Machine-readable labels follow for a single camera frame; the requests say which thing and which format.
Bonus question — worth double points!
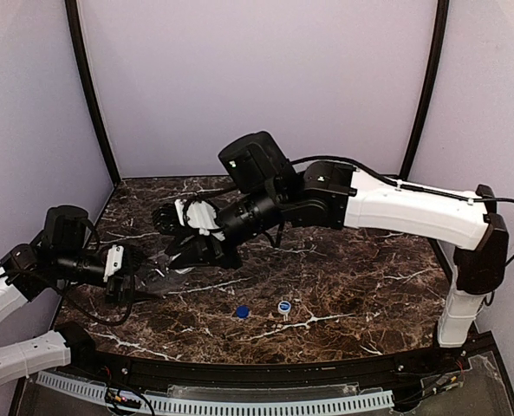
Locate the blue Pepsi bottle cap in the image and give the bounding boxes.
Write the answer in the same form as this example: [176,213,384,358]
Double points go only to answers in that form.
[235,305,250,319]

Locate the black right corner post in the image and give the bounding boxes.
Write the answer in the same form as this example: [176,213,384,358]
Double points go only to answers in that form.
[399,0,450,179]

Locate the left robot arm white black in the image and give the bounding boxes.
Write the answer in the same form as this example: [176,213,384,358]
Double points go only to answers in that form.
[0,205,156,386]

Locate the small circuit board with wires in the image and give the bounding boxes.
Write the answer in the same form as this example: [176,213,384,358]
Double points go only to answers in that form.
[103,388,143,411]

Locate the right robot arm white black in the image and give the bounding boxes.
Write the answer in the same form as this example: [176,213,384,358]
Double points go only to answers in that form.
[166,131,509,348]

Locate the grey slotted cable duct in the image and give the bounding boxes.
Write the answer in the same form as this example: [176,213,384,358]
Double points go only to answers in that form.
[36,372,394,415]

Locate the black table front rail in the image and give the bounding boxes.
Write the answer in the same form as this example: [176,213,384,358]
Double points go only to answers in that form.
[55,322,477,391]

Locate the small clear bottle white cap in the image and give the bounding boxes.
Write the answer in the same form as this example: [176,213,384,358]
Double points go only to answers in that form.
[135,252,192,295]

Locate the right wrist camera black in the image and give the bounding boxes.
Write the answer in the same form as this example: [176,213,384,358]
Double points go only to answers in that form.
[151,198,225,237]

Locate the black corner post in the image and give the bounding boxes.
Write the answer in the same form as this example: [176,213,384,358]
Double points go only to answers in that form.
[64,0,121,187]
[399,0,450,179]

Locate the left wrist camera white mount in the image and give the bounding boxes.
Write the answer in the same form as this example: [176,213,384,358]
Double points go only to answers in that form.
[103,244,124,283]

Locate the black left corner post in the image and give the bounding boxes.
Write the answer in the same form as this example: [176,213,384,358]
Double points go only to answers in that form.
[64,0,121,187]

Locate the white blue bottle cap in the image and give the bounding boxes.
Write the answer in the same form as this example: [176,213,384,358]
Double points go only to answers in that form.
[277,301,291,315]

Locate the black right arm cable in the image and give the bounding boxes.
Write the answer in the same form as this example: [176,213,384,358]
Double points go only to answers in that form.
[290,155,514,270]

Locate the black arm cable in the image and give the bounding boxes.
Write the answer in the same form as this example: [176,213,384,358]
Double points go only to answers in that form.
[55,216,132,328]
[290,155,514,270]

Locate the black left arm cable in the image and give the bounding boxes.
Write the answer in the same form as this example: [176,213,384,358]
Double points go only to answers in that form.
[55,216,132,328]

